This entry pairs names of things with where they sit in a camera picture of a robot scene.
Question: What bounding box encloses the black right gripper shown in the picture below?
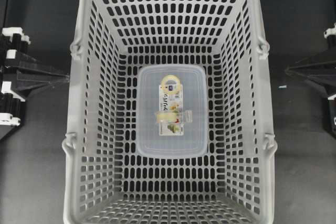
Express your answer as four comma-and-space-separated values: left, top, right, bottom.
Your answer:
285, 24, 335, 133

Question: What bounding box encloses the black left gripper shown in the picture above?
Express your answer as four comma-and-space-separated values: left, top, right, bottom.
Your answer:
1, 27, 70, 140

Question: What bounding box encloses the grey plastic shopping basket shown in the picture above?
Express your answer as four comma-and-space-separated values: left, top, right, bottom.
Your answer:
62, 0, 277, 223

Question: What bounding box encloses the yellowish tape roll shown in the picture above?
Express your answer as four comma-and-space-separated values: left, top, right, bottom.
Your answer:
161, 74, 181, 88

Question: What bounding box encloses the clear plastic food container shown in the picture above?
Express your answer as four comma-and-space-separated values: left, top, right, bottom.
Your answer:
135, 64, 208, 159

